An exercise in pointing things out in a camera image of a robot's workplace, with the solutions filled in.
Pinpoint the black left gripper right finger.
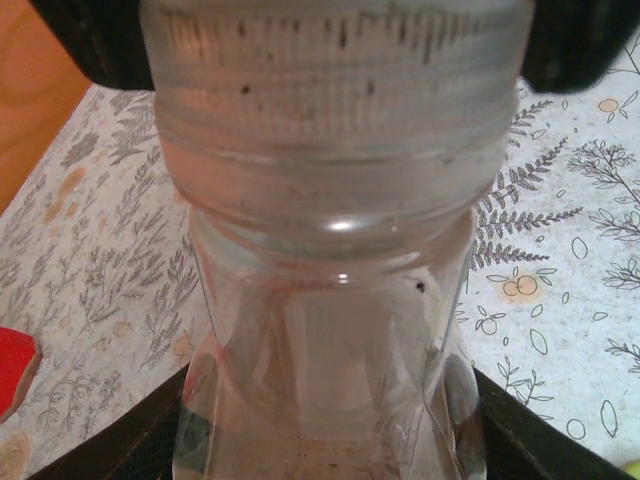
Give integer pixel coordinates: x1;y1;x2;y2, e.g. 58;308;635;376
472;366;629;480

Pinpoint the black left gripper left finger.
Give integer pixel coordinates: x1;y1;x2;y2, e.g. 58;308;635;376
29;363;187;480

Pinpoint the red plastic bottle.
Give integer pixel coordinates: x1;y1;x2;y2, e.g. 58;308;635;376
0;325;42;419

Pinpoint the clear bottle with green band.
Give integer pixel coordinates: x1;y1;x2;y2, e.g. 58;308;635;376
159;124;516;480

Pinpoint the translucent white bottle cap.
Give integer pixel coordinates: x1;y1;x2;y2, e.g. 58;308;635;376
137;0;535;156

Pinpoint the floral table covering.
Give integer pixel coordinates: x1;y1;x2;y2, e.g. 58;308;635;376
0;37;640;480

